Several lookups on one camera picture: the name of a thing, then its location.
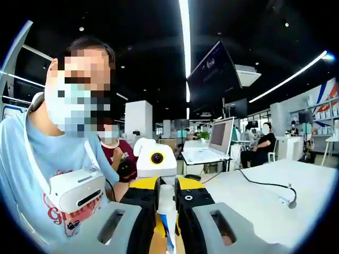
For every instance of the white laptop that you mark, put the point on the white laptop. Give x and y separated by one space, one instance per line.
219 132

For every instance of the hanging dark monitor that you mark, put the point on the hanging dark monitor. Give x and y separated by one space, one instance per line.
214 76

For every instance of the white VR headset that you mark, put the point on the white VR headset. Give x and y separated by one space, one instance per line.
76 190

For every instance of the metal shelf of white bins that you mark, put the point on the metal shelf of white bins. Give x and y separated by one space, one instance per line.
323 116

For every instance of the black monitor on tripod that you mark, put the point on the black monitor on tripod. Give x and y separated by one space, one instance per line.
306 117

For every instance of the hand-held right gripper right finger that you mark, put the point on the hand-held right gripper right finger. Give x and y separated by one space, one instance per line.
196 197

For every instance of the black oval pad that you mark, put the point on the black oval pad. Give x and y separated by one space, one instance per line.
192 178

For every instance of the person in light-blue shirt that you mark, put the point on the person in light-blue shirt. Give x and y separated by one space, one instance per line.
26 172

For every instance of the long linear ceiling light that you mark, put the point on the long linear ceiling light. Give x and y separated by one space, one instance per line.
288 76

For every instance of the person's own head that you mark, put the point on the person's own head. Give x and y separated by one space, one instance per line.
87 43

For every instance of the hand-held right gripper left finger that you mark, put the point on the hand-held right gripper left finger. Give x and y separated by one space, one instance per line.
137 197

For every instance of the small green desk plant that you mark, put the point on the small green desk plant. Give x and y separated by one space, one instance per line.
204 135

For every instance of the white office chair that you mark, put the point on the white office chair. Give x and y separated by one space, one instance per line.
274 154

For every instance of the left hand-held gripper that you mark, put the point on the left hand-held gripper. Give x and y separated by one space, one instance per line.
143 166

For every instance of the white ceiling air conditioner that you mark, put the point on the white ceiling air conditioner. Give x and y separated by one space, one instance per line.
247 75

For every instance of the black pole monitor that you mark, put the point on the black pole monitor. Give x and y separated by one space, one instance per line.
236 108

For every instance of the white counter cabinet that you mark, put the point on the white counter cabinet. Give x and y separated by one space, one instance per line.
290 148

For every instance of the curved ceiling light strip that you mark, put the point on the curved ceiling light strip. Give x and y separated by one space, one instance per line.
186 39

